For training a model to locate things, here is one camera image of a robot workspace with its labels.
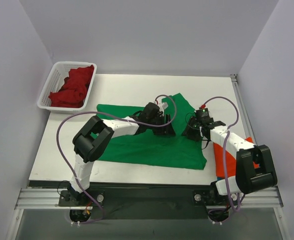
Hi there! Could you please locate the green t shirt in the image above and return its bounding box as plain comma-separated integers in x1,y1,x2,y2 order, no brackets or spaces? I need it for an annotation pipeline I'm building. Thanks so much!
100,93,207,170

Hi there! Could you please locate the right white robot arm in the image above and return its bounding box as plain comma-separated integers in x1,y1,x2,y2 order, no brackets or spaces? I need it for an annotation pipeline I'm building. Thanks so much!
182,108,278,204

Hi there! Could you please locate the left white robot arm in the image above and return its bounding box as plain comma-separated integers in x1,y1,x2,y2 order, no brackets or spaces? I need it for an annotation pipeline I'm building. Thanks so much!
67,101,176,206

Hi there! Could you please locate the folded orange t shirt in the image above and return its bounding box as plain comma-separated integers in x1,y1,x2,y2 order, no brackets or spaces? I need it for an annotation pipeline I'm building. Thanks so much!
213,133,255,178

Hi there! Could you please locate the dark red t shirt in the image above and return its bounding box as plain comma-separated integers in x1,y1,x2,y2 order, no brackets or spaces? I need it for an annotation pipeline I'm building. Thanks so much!
48,65,95,108

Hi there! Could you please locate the white plastic basket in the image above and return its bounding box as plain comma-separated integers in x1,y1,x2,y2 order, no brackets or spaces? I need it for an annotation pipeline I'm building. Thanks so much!
37,61,97,114

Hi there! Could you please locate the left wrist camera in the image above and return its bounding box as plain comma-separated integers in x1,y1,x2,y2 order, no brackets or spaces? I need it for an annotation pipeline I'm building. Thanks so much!
154,100,168,112

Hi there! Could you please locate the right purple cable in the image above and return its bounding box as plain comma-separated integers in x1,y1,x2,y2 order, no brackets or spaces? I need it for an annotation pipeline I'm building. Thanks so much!
203,96,245,223

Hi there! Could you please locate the purple cable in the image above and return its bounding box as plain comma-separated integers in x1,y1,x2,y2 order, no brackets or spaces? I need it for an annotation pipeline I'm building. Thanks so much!
203,96,245,223
56,94,177,224

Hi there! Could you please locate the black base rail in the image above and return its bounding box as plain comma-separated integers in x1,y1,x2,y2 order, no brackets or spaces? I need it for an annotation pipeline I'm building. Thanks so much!
58,182,231,223

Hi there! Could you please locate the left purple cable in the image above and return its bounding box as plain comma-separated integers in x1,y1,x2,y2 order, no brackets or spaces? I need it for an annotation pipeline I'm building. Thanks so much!
56,94,177,224

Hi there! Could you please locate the aluminium frame rail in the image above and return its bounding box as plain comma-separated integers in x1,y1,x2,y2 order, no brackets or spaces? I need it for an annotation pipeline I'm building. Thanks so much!
7,74,289,240

